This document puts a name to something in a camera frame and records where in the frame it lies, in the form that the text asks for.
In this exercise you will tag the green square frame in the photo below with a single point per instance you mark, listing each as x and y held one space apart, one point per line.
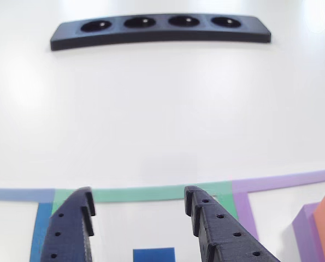
140 194

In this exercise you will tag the purple square frame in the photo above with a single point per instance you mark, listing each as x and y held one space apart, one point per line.
245 207

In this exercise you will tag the small blue cube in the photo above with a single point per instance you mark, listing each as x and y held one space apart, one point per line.
154 255

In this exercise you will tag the blue square frame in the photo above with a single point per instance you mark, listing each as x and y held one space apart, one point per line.
39 232

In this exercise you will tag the black power strip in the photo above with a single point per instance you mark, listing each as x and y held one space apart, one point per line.
61 38

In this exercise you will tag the purple block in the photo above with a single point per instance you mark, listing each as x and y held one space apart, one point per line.
305 234

